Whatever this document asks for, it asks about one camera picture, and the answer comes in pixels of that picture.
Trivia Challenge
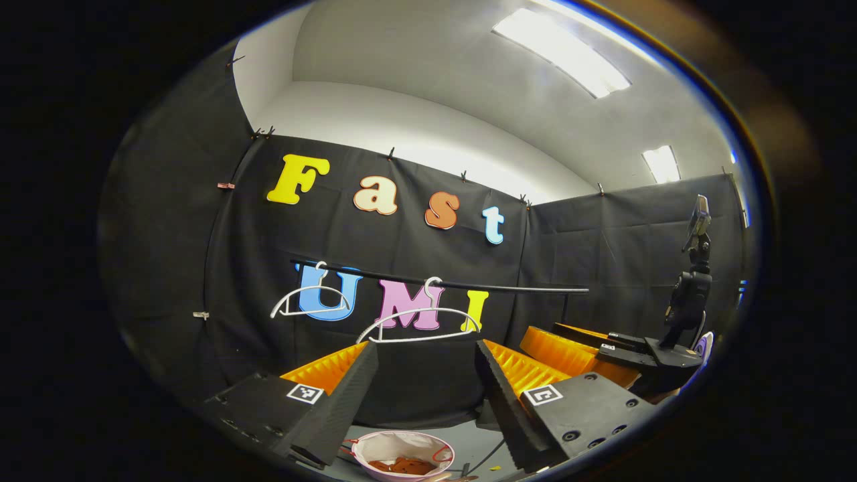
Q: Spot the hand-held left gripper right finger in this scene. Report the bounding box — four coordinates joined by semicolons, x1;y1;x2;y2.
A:
474;338;660;473

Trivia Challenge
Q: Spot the black floor cable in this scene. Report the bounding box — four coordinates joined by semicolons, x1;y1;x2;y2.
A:
465;438;511;477

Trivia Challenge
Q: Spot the black backdrop cloth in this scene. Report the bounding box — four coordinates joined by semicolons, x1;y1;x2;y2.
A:
97;40;754;429

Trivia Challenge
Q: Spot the thick white plastic hanger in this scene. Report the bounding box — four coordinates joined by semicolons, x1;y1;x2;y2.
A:
355;276;481;344

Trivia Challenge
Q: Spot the thin white wire hanger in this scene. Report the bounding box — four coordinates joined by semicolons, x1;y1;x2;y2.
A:
270;261;352;319

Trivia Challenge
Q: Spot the large ceiling light panel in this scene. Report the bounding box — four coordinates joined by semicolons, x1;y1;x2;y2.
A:
492;7;631;100

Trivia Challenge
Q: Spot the black clothes rack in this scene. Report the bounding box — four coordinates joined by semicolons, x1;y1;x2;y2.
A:
289;256;590;327

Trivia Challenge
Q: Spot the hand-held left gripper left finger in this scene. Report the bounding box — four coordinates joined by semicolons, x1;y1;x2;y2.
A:
201;340;380;469

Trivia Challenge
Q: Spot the white laundry hamper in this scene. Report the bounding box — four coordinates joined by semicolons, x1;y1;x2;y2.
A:
348;430;456;482

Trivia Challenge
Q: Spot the small ceiling light panel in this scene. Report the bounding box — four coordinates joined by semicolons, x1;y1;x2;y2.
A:
643;145;682;185

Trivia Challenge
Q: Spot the orange corduroy jacket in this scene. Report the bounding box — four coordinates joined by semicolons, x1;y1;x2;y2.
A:
367;457;439;476

